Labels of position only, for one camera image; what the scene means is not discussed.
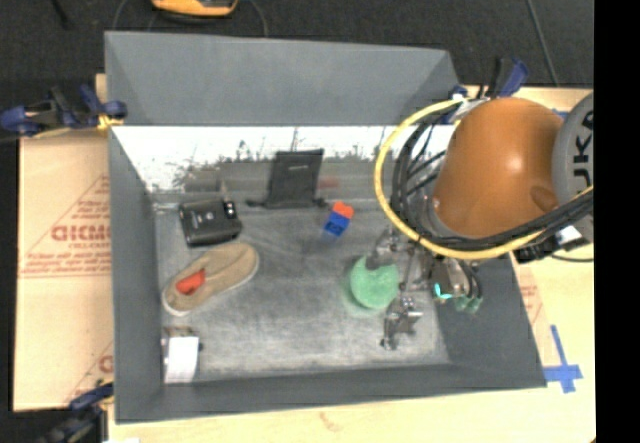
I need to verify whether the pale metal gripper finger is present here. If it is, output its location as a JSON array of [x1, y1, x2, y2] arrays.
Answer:
[[381, 295, 425, 351], [365, 228, 402, 272]]

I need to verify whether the green round sponge ball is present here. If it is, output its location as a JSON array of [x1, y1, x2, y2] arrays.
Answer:
[[341, 254, 401, 318]]

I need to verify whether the blue and orange block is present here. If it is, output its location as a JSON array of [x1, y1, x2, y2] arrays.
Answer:
[[319, 201, 356, 244]]

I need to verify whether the black flat pouch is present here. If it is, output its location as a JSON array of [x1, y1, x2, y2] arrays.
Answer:
[[246, 147, 330, 211]]

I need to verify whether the grey metal bin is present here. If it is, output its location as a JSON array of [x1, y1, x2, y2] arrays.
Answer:
[[103, 30, 548, 423]]

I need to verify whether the tan slip-on shoe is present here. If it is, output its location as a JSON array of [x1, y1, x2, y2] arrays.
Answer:
[[160, 241, 261, 318]]

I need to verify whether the black rectangular case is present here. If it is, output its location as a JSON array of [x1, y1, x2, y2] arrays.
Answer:
[[177, 197, 244, 249]]

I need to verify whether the white paper roll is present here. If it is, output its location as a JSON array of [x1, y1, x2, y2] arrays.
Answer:
[[159, 325, 202, 385]]

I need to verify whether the brown cardboard board red print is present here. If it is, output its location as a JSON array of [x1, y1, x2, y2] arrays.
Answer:
[[11, 129, 117, 413]]

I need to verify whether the black cylinder on white bracket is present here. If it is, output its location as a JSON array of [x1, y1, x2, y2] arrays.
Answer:
[[513, 224, 590, 265]]

